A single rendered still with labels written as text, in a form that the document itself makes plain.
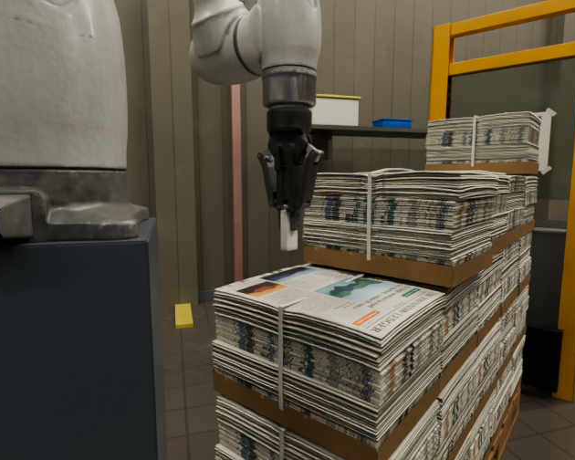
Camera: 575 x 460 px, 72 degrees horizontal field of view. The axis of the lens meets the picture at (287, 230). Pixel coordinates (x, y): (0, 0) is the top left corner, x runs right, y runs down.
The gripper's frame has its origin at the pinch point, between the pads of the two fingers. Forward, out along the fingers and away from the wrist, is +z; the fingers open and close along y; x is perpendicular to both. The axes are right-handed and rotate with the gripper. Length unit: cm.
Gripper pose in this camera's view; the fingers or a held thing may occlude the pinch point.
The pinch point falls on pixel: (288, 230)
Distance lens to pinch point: 68.1
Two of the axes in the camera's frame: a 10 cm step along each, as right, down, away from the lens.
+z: 0.0, 9.9, 1.3
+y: -7.7, -0.8, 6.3
